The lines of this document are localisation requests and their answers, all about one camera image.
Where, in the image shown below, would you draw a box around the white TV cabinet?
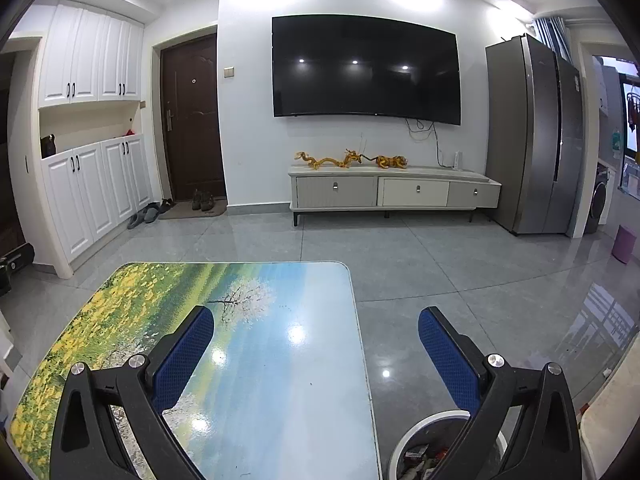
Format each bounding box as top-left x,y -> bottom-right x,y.
288,166 -> 501,216

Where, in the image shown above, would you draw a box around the beige sofa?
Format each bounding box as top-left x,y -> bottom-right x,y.
578,335 -> 639,479

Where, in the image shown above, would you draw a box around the white shoe cabinet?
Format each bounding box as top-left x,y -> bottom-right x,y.
38,0 -> 152,263

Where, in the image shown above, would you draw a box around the brown door mat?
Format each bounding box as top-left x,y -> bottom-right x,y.
158,198 -> 229,221

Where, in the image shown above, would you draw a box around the grey slippers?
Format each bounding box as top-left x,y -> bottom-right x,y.
127,198 -> 176,230

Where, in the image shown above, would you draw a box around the dark brown entrance door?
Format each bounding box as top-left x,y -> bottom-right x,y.
160,34 -> 227,200

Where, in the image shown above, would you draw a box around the golden dragon ornament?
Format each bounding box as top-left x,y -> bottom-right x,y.
294,150 -> 408,170

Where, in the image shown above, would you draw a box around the wall-mounted black television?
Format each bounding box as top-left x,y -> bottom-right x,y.
271,14 -> 461,126

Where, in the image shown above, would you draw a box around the white round trash bin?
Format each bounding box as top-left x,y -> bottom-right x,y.
387,408 -> 509,480

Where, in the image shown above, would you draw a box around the grey refrigerator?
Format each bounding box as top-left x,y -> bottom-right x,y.
486,35 -> 584,235

